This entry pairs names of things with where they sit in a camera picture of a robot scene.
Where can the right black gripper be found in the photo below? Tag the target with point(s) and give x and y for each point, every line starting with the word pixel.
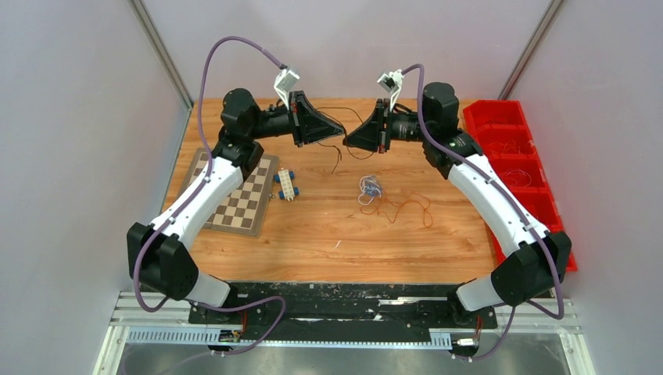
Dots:
pixel 371 135

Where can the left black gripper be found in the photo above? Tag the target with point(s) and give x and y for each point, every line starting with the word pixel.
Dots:
pixel 306 124

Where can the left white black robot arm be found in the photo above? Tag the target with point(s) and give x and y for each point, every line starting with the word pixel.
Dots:
pixel 158 252

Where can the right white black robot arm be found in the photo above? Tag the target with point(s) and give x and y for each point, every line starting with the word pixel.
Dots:
pixel 536 257

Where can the white blue toy car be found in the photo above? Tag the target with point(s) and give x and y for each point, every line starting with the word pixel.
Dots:
pixel 288 190

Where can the folding wooden chessboard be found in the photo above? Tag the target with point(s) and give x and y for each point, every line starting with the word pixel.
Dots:
pixel 244 210

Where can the red plastic bin row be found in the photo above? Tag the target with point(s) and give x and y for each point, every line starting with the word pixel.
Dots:
pixel 501 130

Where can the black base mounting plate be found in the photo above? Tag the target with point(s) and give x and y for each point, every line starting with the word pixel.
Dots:
pixel 336 310

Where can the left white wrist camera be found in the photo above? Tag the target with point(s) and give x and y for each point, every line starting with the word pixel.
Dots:
pixel 284 82

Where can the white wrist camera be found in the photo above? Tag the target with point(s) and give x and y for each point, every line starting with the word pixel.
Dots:
pixel 284 82
pixel 392 82

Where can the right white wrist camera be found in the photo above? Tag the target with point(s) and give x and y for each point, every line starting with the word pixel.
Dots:
pixel 392 82

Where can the left corner aluminium post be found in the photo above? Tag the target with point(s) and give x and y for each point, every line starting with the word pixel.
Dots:
pixel 151 32

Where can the corner aluminium post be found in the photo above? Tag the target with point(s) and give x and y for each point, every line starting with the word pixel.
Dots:
pixel 151 32
pixel 542 28

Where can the right corner aluminium post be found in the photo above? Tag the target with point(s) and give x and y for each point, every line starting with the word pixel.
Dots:
pixel 542 28

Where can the aluminium frame rail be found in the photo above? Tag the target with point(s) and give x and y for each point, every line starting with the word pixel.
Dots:
pixel 177 324

